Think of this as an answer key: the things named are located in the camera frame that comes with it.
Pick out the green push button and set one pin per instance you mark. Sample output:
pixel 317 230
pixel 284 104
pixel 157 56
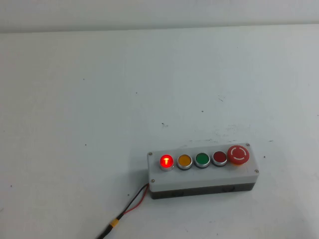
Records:
pixel 202 159

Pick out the yellow push button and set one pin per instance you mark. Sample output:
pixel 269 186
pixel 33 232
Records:
pixel 184 161

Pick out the red illuminated push button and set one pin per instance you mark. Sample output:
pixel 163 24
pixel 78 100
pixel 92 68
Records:
pixel 166 161

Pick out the grey push button control box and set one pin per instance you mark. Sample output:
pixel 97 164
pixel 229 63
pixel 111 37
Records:
pixel 204 178

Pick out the red emergency stop mushroom button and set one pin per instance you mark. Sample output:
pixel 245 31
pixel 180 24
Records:
pixel 238 153

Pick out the dark red flat push button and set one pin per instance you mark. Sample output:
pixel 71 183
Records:
pixel 219 157

